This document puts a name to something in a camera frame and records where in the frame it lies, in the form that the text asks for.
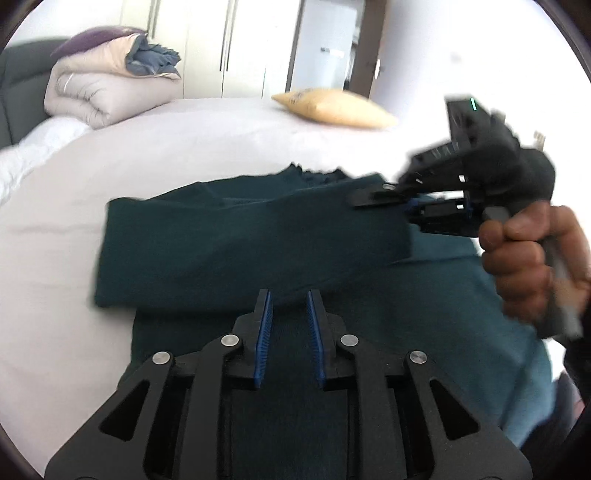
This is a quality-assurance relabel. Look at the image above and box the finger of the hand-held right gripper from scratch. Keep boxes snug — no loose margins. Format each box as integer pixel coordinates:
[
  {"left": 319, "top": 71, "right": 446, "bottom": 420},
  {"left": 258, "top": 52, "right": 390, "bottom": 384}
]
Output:
[
  {"left": 348, "top": 184, "right": 416, "bottom": 209},
  {"left": 405, "top": 199, "right": 480, "bottom": 238}
]

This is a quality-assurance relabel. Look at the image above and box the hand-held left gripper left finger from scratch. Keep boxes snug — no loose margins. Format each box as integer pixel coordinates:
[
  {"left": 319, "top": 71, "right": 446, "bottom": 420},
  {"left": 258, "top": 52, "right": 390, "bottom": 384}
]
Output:
[{"left": 45, "top": 288, "right": 275, "bottom": 480}]

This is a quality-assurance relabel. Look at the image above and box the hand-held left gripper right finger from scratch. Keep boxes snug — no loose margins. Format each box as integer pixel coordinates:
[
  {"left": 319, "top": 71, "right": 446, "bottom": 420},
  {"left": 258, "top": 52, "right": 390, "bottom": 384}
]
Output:
[{"left": 305, "top": 289, "right": 532, "bottom": 480}]

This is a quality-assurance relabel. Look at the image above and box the dark green garment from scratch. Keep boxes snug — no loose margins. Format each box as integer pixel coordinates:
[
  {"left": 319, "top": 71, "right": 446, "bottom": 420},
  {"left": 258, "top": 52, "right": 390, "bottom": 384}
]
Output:
[{"left": 95, "top": 164, "right": 557, "bottom": 480}]

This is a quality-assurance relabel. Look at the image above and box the person's right hand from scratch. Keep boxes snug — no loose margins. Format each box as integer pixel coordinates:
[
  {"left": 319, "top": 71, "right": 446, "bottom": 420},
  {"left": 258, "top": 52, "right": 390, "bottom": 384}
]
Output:
[{"left": 478, "top": 203, "right": 591, "bottom": 325}]

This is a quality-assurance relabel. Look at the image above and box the yellow pillow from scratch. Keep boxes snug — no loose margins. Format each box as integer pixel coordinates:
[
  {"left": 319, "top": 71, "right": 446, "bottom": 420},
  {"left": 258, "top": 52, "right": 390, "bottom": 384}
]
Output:
[{"left": 271, "top": 88, "right": 399, "bottom": 130}]

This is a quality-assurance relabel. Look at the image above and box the brown wooden door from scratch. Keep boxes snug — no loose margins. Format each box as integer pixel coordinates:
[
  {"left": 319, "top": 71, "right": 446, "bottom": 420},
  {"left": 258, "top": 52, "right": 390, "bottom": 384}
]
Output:
[{"left": 356, "top": 0, "right": 385, "bottom": 99}]

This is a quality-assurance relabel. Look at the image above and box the bed with pale sheet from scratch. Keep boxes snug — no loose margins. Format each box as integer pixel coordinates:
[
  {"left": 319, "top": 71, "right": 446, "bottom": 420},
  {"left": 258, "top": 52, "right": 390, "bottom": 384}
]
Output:
[{"left": 0, "top": 95, "right": 555, "bottom": 472}]

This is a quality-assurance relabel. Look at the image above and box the cream wardrobe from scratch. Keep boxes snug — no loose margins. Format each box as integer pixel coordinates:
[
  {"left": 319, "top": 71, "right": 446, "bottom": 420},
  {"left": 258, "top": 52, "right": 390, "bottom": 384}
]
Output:
[{"left": 117, "top": 0, "right": 305, "bottom": 100}]

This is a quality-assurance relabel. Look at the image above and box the blue-grey folded blanket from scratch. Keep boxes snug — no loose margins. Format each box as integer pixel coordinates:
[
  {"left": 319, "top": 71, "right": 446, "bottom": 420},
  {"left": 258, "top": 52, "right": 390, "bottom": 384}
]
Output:
[{"left": 124, "top": 37, "right": 182, "bottom": 79}]

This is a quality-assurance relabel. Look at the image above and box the folded beige duvet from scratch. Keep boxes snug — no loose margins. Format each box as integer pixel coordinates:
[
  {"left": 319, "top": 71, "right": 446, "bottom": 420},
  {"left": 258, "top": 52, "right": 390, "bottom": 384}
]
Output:
[{"left": 44, "top": 32, "right": 183, "bottom": 130}]

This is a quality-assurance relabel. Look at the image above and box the white pillow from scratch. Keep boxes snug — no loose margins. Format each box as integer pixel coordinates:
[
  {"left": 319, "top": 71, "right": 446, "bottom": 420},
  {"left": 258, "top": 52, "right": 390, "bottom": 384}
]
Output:
[{"left": 0, "top": 115, "right": 93, "bottom": 206}]

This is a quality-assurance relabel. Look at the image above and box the purple pillow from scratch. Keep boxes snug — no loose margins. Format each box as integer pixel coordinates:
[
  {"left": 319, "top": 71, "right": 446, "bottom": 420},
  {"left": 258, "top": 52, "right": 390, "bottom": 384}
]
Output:
[{"left": 50, "top": 26, "right": 148, "bottom": 58}]

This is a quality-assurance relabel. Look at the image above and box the grey upholstered headboard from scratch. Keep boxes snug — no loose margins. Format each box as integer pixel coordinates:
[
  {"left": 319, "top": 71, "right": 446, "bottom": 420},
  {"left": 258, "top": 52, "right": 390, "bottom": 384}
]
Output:
[{"left": 0, "top": 39, "right": 70, "bottom": 146}]

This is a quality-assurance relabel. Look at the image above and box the dark door frame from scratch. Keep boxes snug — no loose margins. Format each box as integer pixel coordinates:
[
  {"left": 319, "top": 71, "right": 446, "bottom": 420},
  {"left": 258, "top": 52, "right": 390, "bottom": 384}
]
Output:
[{"left": 285, "top": 0, "right": 308, "bottom": 93}]

